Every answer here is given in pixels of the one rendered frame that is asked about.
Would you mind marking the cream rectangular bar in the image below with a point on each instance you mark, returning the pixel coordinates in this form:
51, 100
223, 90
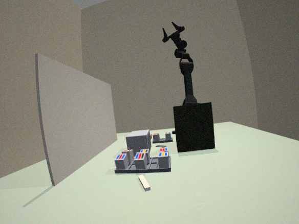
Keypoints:
144, 183

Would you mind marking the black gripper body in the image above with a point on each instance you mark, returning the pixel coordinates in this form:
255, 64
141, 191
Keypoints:
178, 39

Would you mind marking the grey flat panel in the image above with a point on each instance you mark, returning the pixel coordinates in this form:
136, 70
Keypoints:
76, 116

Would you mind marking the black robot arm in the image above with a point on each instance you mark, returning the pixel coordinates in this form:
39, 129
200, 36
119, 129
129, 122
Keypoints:
186, 69

